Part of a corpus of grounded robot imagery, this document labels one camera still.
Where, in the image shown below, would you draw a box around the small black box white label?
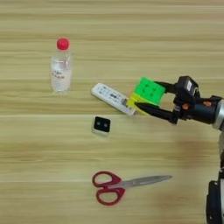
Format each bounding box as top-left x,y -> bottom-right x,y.
175,75 -> 200,96

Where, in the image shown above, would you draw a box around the clear water bottle red cap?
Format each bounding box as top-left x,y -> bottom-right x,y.
50,37 -> 74,96

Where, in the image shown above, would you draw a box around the red handled scissors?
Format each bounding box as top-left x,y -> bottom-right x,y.
92,171 -> 173,207

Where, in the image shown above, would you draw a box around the white remote control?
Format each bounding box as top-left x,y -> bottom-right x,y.
90,82 -> 137,116

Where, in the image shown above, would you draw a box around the small black cube two dots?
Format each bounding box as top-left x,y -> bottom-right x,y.
91,115 -> 112,137

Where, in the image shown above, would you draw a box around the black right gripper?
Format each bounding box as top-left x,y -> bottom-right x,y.
135,80 -> 223,125

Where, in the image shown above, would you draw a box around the green yellow Rubik's cube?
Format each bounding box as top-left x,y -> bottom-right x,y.
126,76 -> 166,115

